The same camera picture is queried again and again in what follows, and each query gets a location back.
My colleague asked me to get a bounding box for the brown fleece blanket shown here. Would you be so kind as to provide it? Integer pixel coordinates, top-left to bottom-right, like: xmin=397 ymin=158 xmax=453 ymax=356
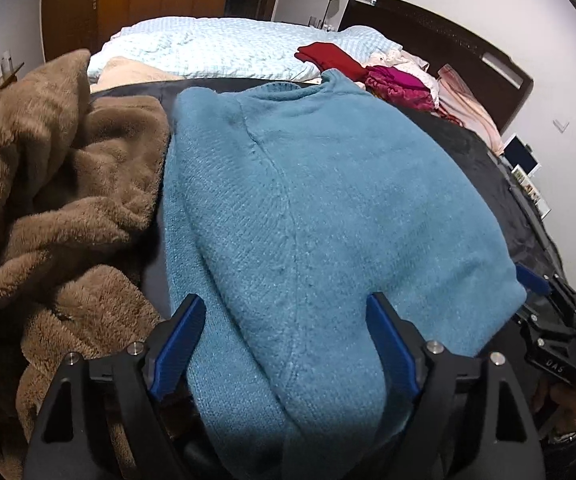
xmin=0 ymin=49 xmax=204 ymax=480

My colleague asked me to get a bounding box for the dark wooden headboard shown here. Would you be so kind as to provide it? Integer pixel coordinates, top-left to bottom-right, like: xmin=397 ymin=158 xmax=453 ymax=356
xmin=337 ymin=0 xmax=534 ymax=136

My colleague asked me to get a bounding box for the beige cloth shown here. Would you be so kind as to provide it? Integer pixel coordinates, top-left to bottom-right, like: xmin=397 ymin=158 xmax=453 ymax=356
xmin=90 ymin=56 xmax=181 ymax=93

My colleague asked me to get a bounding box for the white patterned cloth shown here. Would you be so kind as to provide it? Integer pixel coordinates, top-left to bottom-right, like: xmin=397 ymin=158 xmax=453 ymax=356
xmin=365 ymin=45 xmax=441 ymax=106

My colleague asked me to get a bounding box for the red folded garment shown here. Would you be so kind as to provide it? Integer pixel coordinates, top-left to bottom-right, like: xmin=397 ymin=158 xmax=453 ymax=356
xmin=295 ymin=42 xmax=369 ymax=83

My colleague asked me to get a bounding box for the light blue pillow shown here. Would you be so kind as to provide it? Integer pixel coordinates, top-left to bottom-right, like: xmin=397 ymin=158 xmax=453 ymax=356
xmin=340 ymin=25 xmax=401 ymax=66

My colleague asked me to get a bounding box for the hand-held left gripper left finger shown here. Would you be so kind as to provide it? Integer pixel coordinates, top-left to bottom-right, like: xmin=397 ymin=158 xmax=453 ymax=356
xmin=22 ymin=292 xmax=208 ymax=480

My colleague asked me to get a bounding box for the white framed tablet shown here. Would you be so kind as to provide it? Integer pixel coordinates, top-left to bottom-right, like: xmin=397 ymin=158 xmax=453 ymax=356
xmin=502 ymin=133 xmax=541 ymax=178

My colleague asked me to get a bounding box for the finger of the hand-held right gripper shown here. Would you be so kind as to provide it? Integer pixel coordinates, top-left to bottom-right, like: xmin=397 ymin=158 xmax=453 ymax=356
xmin=514 ymin=264 xmax=576 ymax=322
xmin=513 ymin=307 xmax=576 ymax=356

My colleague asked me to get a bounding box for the light blue quilt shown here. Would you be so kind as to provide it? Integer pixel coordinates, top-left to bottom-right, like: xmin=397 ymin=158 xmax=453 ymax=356
xmin=88 ymin=16 xmax=359 ymax=86

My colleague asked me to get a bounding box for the teal cable-knit sweater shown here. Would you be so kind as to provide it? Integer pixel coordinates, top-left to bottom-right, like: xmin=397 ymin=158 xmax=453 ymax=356
xmin=160 ymin=69 xmax=528 ymax=480

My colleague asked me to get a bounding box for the pink cloth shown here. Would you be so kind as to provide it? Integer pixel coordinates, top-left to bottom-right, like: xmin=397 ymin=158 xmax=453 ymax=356
xmin=435 ymin=64 xmax=504 ymax=156

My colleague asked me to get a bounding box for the photo collage frame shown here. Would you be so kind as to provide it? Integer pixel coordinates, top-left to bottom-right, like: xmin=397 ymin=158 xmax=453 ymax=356
xmin=510 ymin=164 xmax=551 ymax=221

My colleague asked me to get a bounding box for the person's right hand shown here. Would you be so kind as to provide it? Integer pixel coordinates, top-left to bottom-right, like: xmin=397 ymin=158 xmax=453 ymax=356
xmin=532 ymin=379 xmax=576 ymax=438

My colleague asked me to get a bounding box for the magenta garment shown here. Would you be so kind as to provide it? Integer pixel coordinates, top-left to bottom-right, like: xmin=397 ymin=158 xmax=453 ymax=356
xmin=363 ymin=65 xmax=436 ymax=113

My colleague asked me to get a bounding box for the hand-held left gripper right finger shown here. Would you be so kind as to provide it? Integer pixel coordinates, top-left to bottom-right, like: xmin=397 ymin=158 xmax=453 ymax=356
xmin=366 ymin=291 xmax=546 ymax=480

